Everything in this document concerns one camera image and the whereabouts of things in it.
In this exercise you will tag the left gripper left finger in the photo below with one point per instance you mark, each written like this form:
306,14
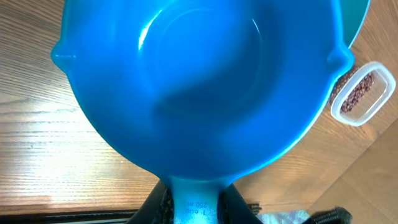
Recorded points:
157,209

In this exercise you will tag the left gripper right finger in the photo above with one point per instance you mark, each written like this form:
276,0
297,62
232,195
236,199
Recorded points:
232,209

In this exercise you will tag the blue plastic measuring scoop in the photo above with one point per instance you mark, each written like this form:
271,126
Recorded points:
202,93

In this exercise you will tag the teal metal bowl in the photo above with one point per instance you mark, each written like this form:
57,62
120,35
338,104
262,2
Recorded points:
354,13

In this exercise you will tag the clear plastic food container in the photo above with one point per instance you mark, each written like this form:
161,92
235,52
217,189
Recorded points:
382,89

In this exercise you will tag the red adzuki beans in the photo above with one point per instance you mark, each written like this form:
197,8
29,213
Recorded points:
360,90

